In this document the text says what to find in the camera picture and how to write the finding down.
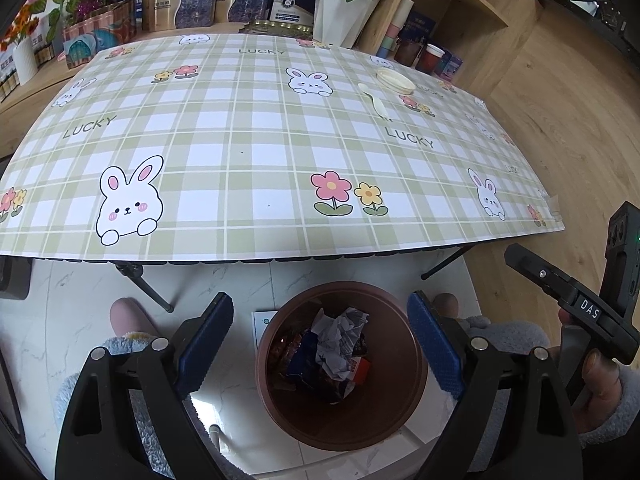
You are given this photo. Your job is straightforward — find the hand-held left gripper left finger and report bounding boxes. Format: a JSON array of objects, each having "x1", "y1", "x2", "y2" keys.
[{"x1": 54, "y1": 291, "x2": 236, "y2": 480}]

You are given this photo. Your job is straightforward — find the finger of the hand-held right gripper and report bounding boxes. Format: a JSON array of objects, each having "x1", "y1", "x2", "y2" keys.
[
  {"x1": 504, "y1": 242, "x2": 576, "y2": 294},
  {"x1": 507, "y1": 259, "x2": 567, "y2": 307}
]

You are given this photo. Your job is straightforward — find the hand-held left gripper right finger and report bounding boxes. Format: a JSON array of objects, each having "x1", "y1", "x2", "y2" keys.
[{"x1": 406, "y1": 290, "x2": 586, "y2": 480}]

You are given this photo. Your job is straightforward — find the brown round trash bin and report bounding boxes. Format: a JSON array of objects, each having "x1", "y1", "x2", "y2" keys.
[{"x1": 254, "y1": 281, "x2": 430, "y2": 452}]

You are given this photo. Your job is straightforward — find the person's right hand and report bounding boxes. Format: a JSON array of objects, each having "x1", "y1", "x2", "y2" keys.
[{"x1": 574, "y1": 349, "x2": 623, "y2": 435}]

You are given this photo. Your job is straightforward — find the white paper card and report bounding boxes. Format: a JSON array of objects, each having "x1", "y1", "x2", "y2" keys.
[{"x1": 252, "y1": 310, "x2": 281, "y2": 346}]

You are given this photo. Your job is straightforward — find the person's right leg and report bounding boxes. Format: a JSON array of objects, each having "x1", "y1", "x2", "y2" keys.
[{"x1": 432, "y1": 292, "x2": 553, "y2": 441}]

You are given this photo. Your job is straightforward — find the person's leg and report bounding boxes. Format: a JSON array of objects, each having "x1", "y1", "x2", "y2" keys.
[
  {"x1": 52, "y1": 297, "x2": 221, "y2": 480},
  {"x1": 432, "y1": 292, "x2": 553, "y2": 441}
]

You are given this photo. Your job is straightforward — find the person's left leg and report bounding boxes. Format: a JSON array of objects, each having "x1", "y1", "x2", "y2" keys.
[{"x1": 52, "y1": 297, "x2": 221, "y2": 480}]

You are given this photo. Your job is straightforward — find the black table leg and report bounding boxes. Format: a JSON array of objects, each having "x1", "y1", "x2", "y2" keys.
[
  {"x1": 115, "y1": 262, "x2": 175, "y2": 313},
  {"x1": 421, "y1": 245, "x2": 468, "y2": 281}
]

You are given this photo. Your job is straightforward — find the crumpled grey paper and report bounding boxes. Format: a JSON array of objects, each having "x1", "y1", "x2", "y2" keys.
[{"x1": 310, "y1": 309, "x2": 371, "y2": 386}]

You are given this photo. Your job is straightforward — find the plaid bunny print tablecloth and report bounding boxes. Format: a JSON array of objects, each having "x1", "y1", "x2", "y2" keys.
[{"x1": 0, "y1": 32, "x2": 567, "y2": 265}]

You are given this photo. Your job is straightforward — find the small blue box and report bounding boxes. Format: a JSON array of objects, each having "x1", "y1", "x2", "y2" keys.
[{"x1": 440, "y1": 50, "x2": 464, "y2": 81}]

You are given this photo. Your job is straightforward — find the red cup with white lid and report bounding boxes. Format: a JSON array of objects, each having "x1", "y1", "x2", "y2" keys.
[{"x1": 416, "y1": 44, "x2": 446, "y2": 75}]

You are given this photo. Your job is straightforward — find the white round lid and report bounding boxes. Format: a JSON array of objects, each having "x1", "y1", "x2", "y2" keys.
[{"x1": 375, "y1": 69, "x2": 416, "y2": 96}]

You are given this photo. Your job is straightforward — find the white plastic spoon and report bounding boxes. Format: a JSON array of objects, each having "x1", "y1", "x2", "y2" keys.
[{"x1": 357, "y1": 82, "x2": 388, "y2": 118}]

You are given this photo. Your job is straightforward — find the dark low cabinet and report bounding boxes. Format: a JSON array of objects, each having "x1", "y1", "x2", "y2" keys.
[{"x1": 532, "y1": 0, "x2": 640, "y2": 63}]

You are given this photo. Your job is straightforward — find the brown cup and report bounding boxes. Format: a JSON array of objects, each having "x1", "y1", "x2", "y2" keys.
[{"x1": 395, "y1": 37, "x2": 424, "y2": 68}]

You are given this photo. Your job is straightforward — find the stack of pastel cups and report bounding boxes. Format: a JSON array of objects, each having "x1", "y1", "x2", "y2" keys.
[{"x1": 375, "y1": 0, "x2": 416, "y2": 61}]

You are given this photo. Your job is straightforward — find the teal and pink gift box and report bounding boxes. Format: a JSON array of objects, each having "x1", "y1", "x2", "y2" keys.
[{"x1": 62, "y1": 0, "x2": 138, "y2": 68}]

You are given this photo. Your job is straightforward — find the gold patterned tray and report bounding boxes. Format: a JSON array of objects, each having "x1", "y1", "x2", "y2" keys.
[{"x1": 240, "y1": 20, "x2": 314, "y2": 42}]

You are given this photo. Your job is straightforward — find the white flower vase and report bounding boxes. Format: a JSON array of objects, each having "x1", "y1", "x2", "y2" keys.
[{"x1": 312, "y1": 0, "x2": 381, "y2": 51}]

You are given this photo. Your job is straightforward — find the white vase with orange flowers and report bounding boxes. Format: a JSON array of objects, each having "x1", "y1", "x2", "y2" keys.
[{"x1": 0, "y1": 5, "x2": 42, "y2": 86}]

